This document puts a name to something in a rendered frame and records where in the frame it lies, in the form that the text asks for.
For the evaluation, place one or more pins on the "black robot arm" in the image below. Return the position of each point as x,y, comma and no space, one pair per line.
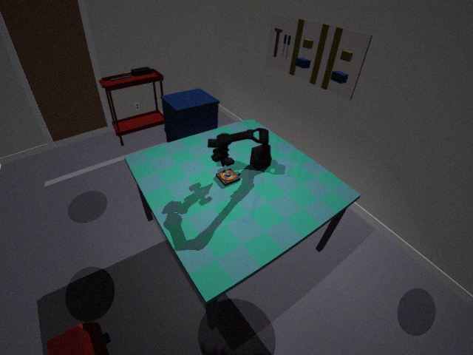
224,140

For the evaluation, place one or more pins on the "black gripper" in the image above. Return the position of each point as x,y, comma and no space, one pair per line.
226,160

